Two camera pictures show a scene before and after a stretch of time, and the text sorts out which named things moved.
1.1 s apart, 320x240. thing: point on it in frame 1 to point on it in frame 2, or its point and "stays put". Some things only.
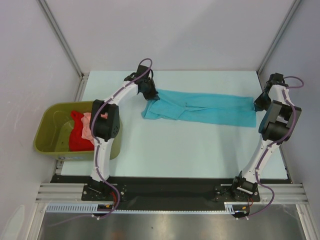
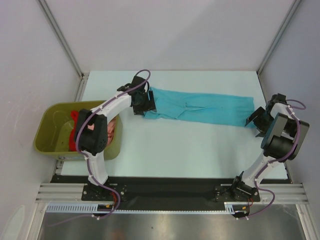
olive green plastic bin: x=51 y=138 stays put
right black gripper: x=259 y=106 to x=263 y=128
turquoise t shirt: x=201 y=108 stays put
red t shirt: x=76 y=142 stays put
